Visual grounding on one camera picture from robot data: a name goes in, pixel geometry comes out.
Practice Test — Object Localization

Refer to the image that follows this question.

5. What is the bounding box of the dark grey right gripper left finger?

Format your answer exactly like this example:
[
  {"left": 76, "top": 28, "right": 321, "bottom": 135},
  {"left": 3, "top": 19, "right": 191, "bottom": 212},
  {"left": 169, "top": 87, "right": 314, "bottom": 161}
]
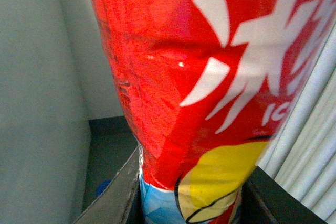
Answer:
[{"left": 74, "top": 148, "right": 141, "bottom": 224}]

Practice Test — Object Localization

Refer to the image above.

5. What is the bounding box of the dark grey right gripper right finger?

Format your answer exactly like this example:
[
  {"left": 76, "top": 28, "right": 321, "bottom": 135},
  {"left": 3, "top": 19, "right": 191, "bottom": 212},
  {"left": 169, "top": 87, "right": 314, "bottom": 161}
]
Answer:
[{"left": 243, "top": 167, "right": 325, "bottom": 224}]

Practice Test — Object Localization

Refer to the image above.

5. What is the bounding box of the blue plastic shopping basket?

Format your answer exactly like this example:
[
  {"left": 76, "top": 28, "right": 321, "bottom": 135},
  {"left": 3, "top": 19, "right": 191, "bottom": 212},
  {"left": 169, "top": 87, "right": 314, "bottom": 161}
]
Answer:
[{"left": 96, "top": 180, "right": 111, "bottom": 197}]

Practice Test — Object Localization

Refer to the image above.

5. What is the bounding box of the white pleated curtain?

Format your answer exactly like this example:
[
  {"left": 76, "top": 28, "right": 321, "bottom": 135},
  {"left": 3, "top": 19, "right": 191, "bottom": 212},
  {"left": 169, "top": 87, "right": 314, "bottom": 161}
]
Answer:
[{"left": 259, "top": 30, "right": 335, "bottom": 223}]

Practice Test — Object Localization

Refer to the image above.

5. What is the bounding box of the white blue chest freezer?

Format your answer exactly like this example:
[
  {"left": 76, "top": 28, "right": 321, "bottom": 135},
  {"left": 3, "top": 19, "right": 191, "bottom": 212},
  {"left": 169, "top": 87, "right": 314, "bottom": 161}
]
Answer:
[{"left": 1, "top": 0, "right": 90, "bottom": 223}]

